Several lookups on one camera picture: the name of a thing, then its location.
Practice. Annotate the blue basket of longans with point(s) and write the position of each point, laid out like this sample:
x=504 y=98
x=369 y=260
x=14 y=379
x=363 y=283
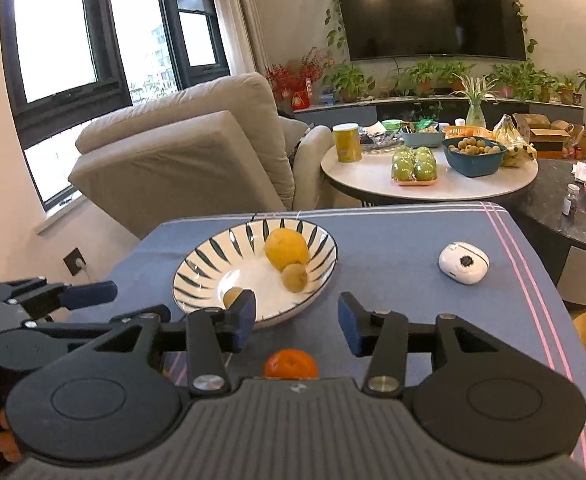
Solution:
x=473 y=162

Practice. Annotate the glass vase with plant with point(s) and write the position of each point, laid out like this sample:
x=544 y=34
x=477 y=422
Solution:
x=475 y=112

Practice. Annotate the yellow lemon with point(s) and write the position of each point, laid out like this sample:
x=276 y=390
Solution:
x=285 y=248

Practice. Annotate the yellow can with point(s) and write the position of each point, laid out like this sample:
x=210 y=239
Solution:
x=347 y=145

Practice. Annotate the black framed window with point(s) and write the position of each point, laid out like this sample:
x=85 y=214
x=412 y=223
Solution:
x=53 y=35
x=198 y=30

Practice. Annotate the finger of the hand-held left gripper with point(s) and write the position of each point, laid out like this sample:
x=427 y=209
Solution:
x=90 y=294
x=73 y=331

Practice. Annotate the potted green plant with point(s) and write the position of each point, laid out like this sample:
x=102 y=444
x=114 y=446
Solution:
x=433 y=72
x=568 y=91
x=348 y=80
x=520 y=80

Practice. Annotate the beige curtain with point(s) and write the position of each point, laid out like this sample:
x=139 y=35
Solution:
x=243 y=15

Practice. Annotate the white oval device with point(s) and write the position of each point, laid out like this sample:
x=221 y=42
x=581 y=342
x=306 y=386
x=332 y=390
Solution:
x=463 y=262

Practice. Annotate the blue striped tablecloth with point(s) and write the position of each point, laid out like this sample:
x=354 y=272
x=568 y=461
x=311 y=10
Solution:
x=398 y=240

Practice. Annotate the cardboard box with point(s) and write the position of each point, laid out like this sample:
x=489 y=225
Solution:
x=548 y=132

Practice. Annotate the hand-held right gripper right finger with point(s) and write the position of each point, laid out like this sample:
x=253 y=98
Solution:
x=349 y=322

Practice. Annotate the dark wall socket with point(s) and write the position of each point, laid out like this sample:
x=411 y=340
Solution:
x=72 y=262

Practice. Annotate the pack of green apples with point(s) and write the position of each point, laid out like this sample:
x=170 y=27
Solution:
x=415 y=167

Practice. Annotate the dark marble table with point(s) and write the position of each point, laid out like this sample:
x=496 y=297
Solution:
x=543 y=200

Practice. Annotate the small brown round fruit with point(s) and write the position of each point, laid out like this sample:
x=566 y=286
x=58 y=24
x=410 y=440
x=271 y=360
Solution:
x=232 y=298
x=294 y=277

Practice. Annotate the red flower arrangement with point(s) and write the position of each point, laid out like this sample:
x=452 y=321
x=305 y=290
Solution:
x=298 y=75

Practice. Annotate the round white table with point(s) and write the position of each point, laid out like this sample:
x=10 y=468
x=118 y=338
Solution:
x=368 y=180

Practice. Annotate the small tangerine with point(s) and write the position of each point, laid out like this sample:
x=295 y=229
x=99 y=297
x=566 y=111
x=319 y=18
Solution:
x=290 y=365

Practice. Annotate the light blue basket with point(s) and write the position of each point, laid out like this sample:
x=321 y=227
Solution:
x=423 y=139

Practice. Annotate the beige recliner armchair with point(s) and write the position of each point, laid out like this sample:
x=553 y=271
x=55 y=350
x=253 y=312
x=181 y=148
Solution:
x=183 y=160

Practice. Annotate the green plastic bowl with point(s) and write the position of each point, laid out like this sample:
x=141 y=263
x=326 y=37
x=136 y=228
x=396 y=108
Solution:
x=392 y=125

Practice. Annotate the bunch of bananas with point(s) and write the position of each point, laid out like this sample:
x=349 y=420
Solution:
x=510 y=140

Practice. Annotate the striped white ceramic bowl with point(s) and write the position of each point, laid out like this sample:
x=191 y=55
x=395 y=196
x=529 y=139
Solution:
x=268 y=296

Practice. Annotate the black wall television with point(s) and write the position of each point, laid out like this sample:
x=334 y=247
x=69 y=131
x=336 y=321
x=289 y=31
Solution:
x=433 y=10

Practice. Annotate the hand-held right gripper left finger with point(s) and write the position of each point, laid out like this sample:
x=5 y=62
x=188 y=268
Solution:
x=246 y=317

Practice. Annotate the orange plastic basket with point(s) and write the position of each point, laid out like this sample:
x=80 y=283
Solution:
x=465 y=131

